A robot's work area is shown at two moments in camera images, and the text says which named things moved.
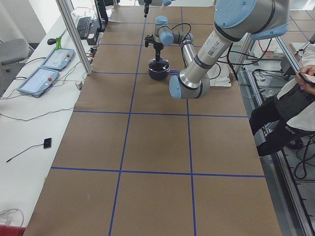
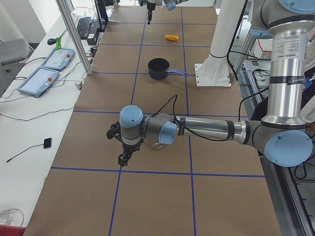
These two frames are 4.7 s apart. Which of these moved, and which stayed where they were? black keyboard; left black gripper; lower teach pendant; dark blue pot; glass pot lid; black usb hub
Moved: glass pot lid; left black gripper
Stayed: lower teach pendant; black usb hub; black keyboard; dark blue pot
